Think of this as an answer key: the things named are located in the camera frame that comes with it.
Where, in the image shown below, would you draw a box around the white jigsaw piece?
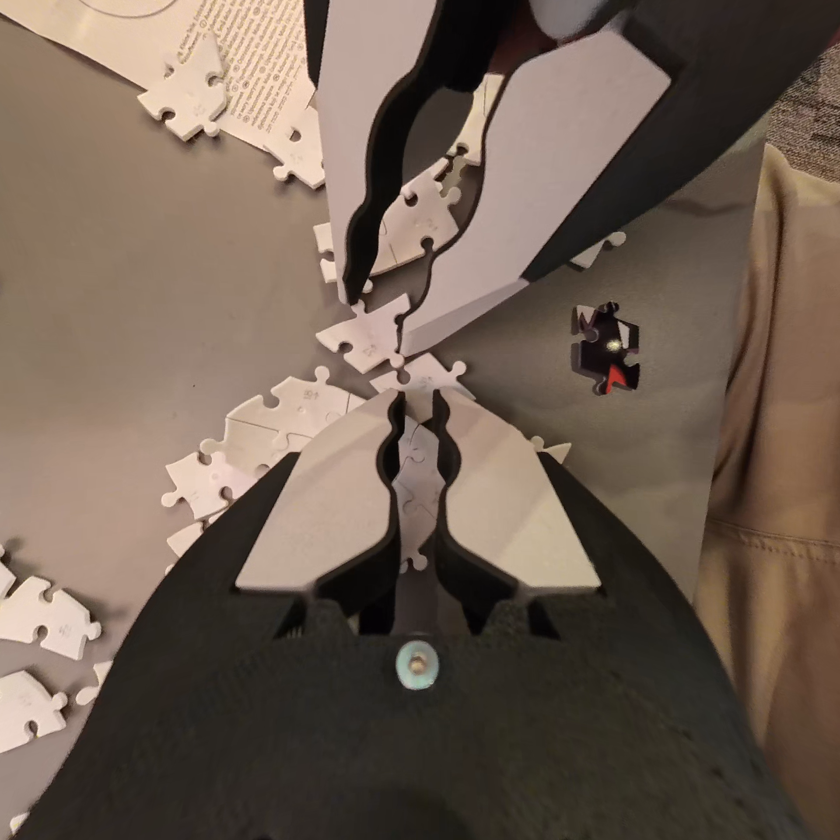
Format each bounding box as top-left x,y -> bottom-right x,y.
315,292 -> 413,375

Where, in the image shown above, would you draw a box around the white instruction leaflet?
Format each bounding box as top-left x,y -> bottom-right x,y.
0,0 -> 316,158

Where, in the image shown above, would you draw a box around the beige garment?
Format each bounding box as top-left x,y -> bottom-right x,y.
692,144 -> 840,840

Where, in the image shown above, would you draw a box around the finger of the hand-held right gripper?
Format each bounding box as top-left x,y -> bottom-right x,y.
315,0 -> 503,306
397,29 -> 673,358

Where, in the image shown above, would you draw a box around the black red jigsaw piece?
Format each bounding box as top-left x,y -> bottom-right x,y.
571,301 -> 643,396

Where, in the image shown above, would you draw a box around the scattered white puzzle pieces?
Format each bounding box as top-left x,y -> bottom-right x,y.
0,33 -> 627,837

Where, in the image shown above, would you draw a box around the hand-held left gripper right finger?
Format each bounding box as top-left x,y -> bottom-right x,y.
430,388 -> 601,636

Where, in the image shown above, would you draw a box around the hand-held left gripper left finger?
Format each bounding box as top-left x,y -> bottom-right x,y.
235,388 -> 406,636

